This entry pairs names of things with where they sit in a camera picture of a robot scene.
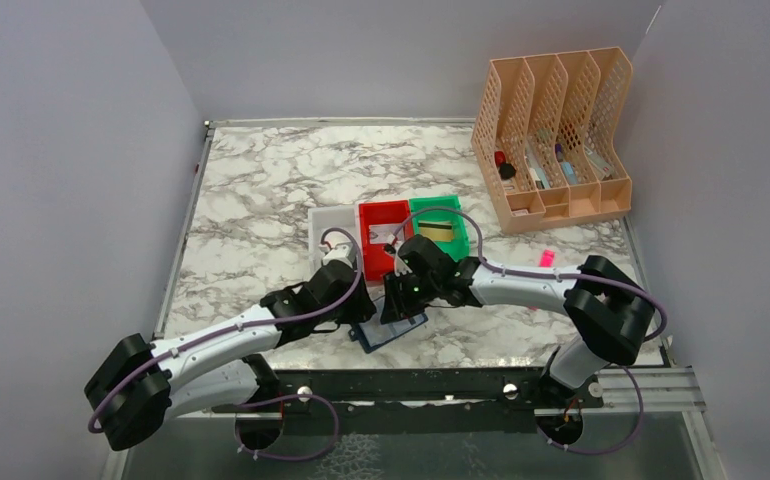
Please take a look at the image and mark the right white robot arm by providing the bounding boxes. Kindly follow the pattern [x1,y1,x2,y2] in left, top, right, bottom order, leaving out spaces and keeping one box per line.
[381,235,656,407]

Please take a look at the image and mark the green plastic bin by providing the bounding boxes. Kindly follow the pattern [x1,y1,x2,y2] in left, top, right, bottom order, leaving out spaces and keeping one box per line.
[409,195,470,261]

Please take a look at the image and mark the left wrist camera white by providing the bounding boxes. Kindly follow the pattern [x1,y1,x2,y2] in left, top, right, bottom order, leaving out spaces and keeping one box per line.
[319,243,356,267]

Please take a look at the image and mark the white plastic bin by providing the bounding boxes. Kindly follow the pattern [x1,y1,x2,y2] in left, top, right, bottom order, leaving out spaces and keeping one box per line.
[308,205,363,273]

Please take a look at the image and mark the gold card in green bin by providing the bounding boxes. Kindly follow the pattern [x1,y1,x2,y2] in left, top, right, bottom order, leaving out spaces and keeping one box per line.
[418,222,455,243]

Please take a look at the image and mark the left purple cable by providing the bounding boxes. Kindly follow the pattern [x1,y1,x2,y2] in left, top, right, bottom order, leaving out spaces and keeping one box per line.
[86,227,365,435]

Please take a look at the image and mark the red plastic bin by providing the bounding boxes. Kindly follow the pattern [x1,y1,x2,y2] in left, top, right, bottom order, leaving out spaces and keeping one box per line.
[357,200,411,283]

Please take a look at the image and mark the pink highlighter pen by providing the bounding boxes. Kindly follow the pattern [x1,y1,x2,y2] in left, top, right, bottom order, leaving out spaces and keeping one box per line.
[539,249,555,268]

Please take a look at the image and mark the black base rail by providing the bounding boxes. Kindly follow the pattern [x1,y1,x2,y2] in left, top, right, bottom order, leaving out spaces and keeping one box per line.
[126,354,704,439]

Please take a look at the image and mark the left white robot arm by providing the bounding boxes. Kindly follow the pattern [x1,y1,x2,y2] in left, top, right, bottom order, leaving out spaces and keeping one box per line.
[84,260,375,451]

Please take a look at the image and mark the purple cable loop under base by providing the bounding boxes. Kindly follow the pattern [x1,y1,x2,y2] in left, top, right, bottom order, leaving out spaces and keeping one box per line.
[233,394,341,462]

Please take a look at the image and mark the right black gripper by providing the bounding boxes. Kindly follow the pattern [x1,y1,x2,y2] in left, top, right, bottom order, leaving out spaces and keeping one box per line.
[380,267,439,325]

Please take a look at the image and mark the peach file organizer rack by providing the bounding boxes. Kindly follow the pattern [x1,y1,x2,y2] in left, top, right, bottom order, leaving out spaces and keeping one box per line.
[471,47,633,234]

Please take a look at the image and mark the navy blue card holder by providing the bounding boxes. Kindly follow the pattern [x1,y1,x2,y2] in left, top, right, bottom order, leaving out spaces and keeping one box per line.
[348,295,428,354]

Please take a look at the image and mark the grey stapler in rack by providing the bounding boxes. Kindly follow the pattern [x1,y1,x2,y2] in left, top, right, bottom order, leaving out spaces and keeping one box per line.
[583,145,616,180]

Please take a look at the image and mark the clear pen pack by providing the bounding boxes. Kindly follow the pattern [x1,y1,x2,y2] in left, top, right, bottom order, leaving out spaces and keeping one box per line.
[525,142,550,190]

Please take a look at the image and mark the silver card in red bin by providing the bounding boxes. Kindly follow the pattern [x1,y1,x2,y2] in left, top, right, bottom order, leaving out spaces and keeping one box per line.
[368,223,405,244]

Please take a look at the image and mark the red black stamp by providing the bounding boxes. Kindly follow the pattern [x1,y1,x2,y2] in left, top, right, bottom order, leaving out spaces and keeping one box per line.
[494,150,517,181]

